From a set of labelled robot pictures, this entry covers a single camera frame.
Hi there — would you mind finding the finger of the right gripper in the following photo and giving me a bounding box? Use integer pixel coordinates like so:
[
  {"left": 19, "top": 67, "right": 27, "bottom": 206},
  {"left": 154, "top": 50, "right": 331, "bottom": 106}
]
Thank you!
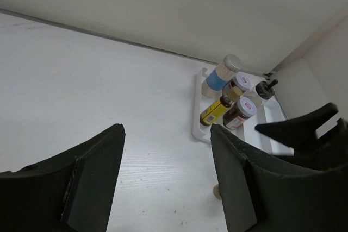
[{"left": 255, "top": 103, "right": 347, "bottom": 171}]

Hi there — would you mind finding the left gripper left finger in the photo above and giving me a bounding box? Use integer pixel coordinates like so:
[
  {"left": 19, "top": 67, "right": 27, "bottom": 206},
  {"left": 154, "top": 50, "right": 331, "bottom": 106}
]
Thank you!
[{"left": 1, "top": 124, "right": 126, "bottom": 231}]

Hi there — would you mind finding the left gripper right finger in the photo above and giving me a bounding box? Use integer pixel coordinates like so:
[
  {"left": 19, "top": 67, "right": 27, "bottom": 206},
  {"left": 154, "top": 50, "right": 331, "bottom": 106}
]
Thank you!
[{"left": 210, "top": 124, "right": 347, "bottom": 231}]

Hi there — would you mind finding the black lid cream jar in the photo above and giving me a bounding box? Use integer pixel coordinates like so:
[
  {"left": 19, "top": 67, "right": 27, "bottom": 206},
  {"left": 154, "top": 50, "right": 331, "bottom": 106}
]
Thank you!
[{"left": 244, "top": 79, "right": 278, "bottom": 108}]

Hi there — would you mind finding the red logo dark jar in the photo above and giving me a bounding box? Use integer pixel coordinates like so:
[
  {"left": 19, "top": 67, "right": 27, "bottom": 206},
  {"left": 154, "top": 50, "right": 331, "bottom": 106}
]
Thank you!
[{"left": 222, "top": 97, "right": 257, "bottom": 129}]

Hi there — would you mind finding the white lid red logo jar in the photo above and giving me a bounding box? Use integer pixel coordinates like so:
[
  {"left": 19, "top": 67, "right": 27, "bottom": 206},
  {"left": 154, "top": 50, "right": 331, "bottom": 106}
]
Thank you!
[{"left": 222, "top": 72, "right": 251, "bottom": 95}]

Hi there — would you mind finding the yellow label brown cap bottle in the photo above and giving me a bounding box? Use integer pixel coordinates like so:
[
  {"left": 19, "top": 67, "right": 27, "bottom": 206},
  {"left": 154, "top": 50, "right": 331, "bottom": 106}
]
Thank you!
[{"left": 200, "top": 87, "right": 243, "bottom": 126}]

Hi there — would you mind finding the blue label silver lid jar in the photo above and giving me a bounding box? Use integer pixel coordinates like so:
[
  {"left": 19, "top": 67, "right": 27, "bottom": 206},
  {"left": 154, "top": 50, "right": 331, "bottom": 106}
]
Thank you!
[{"left": 201, "top": 54, "right": 243, "bottom": 98}]

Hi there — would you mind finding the white divided organizer tray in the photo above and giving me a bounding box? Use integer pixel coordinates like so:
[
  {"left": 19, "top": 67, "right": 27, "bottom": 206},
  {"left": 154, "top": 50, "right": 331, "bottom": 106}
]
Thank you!
[{"left": 192, "top": 68, "right": 294, "bottom": 155}]

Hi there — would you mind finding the black pepper grinder bottle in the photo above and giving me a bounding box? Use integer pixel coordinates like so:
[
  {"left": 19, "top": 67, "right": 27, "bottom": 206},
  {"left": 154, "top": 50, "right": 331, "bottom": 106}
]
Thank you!
[{"left": 213, "top": 184, "right": 222, "bottom": 201}]

